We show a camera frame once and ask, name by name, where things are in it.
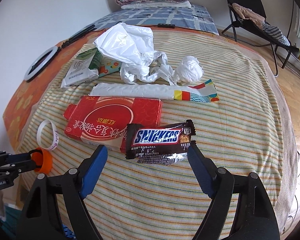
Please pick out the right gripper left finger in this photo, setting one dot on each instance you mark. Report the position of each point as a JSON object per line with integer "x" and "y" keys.
{"x": 41, "y": 218}

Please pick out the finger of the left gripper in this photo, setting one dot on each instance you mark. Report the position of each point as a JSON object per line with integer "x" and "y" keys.
{"x": 15, "y": 167}
{"x": 33, "y": 156}

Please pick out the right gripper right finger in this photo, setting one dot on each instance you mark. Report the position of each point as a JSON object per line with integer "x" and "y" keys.
{"x": 254, "y": 217}

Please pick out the orange bottle cap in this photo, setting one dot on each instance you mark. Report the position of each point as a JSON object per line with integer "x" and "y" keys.
{"x": 43, "y": 160}

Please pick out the white silicone wristband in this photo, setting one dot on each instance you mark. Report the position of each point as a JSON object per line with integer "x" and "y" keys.
{"x": 47, "y": 135}

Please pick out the red cardboard box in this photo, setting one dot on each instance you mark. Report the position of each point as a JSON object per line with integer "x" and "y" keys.
{"x": 103, "y": 120}

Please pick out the green white milk carton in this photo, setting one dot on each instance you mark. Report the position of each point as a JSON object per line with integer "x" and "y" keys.
{"x": 83, "y": 69}

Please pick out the Snickers bar wrapper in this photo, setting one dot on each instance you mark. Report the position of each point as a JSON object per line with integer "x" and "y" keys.
{"x": 163, "y": 145}

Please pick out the teal orange-print tube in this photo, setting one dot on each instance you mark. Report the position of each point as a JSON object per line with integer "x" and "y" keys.
{"x": 109, "y": 68}

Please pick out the white colourful-ended paper wrapper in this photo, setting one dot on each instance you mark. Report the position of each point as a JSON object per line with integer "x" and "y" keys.
{"x": 205, "y": 92}

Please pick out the white plastic bag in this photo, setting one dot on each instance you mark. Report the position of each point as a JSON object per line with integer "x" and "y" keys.
{"x": 133, "y": 47}

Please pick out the white tissue ball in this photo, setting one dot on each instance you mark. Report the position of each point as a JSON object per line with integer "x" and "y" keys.
{"x": 188, "y": 70}

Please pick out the orange floral bed sheet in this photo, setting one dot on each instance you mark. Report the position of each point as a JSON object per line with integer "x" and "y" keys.
{"x": 28, "y": 94}

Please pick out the striped grey garment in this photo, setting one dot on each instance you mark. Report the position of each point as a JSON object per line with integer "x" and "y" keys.
{"x": 275, "y": 33}

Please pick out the black folding chair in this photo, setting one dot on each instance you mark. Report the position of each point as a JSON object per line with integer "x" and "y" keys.
{"x": 236, "y": 22}

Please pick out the pink beige clothing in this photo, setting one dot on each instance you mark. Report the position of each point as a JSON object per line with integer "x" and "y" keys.
{"x": 248, "y": 14}

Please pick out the blue checked bed sheet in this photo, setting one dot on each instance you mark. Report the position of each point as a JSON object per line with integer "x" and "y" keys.
{"x": 195, "y": 17}

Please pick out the white ring light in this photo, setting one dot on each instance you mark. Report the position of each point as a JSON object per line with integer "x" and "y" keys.
{"x": 40, "y": 63}

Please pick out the black ring light stand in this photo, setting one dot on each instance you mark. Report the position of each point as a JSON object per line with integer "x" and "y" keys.
{"x": 78, "y": 35}

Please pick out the black cable remote control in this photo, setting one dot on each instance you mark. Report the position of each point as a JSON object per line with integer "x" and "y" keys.
{"x": 166, "y": 26}

